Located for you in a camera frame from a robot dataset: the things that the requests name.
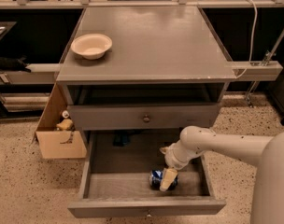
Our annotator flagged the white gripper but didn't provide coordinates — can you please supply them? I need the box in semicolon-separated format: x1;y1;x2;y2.
159;141;192;191

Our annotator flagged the blue pepsi can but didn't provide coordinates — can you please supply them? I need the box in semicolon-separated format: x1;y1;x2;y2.
149;170;178;190

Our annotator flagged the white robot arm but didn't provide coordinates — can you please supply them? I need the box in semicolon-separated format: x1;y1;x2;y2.
160;126;284;224

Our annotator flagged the round brass drawer knob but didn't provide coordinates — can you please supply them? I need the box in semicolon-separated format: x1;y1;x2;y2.
143;115;150;123

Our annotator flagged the open grey middle drawer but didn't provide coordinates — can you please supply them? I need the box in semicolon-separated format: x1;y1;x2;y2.
68;129;226;218

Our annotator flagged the closed grey top drawer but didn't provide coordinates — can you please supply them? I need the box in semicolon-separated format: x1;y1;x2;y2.
67;105;220;130

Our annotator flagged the grey drawer cabinet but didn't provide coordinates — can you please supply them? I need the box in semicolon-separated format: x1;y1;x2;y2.
56;6;238;219

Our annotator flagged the cardboard box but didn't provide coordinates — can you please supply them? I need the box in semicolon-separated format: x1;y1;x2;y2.
35;84;87;159

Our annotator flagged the white cap bottle in box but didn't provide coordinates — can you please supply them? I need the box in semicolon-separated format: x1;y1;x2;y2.
61;110;70;119

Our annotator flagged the white paper bowl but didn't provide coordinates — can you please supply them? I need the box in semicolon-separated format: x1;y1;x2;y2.
71;34;112;60

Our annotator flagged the black cloth on shelf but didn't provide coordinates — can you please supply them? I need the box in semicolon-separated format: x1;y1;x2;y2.
0;57;31;73

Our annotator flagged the white cable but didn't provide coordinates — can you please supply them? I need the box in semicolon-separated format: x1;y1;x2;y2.
234;0;259;80

